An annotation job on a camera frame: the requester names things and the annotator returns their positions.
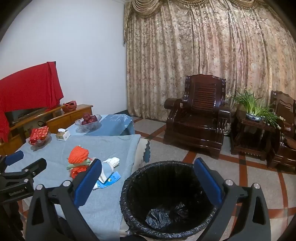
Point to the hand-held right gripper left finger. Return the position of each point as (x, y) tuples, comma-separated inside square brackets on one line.
[(89, 180)]

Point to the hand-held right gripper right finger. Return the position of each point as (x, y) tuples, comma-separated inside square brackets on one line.
[(208, 180)]

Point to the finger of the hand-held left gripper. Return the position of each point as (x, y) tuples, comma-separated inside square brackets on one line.
[(14, 157), (34, 166)]

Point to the large white paper towel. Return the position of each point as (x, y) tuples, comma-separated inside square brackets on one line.
[(106, 170)]

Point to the pale green glove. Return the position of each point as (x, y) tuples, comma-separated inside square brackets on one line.
[(76, 164)]

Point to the bin with black bag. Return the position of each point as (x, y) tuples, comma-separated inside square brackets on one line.
[(166, 185)]

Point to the light blue tablecloth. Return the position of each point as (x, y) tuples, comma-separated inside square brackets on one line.
[(46, 150)]

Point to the blue printed wrapper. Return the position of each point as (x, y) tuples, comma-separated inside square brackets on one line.
[(111, 179)]

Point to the orange foam fruit net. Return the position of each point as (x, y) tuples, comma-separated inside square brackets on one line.
[(78, 154)]

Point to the white tissue box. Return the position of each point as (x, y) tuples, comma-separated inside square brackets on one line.
[(63, 134)]

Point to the black television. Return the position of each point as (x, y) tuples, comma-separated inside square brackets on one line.
[(20, 114)]

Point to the glass fruit bowl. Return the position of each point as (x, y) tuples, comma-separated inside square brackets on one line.
[(89, 124)]

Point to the wooden television cabinet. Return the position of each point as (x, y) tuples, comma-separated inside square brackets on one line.
[(67, 118)]

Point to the red apple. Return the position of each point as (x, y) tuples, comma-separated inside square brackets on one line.
[(84, 122), (86, 115), (93, 118)]

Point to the dark wooden armchair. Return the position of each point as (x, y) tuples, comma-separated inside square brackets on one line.
[(282, 139), (196, 120)]

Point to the dark wooden side table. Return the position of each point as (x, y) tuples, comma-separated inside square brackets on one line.
[(252, 136)]

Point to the red cloth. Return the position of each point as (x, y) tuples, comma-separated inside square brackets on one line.
[(27, 90)]

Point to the red woven basket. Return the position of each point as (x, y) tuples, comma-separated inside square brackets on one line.
[(69, 106)]

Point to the blue white plant pot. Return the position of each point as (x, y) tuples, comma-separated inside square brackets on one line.
[(254, 117)]

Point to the green leafy plant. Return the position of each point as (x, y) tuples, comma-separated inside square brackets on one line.
[(252, 102)]

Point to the floral beige curtain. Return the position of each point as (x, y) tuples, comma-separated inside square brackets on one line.
[(185, 46)]

